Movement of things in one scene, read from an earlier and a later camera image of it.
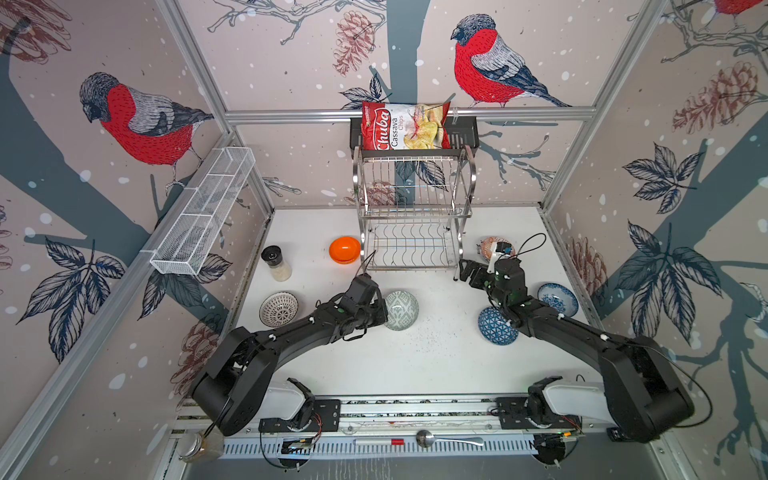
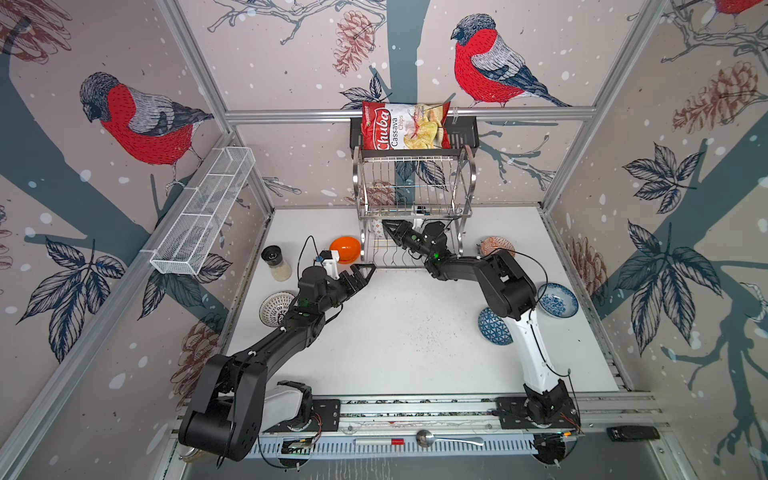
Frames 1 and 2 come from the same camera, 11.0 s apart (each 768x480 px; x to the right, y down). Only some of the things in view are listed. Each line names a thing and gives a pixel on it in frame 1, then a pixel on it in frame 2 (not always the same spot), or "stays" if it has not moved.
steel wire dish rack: (413, 210) stays
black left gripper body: (376, 313) to (336, 291)
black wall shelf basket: (464, 140) stays
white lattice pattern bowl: (278, 309) stays
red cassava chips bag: (402, 126) stays
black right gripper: (479, 271) to (401, 236)
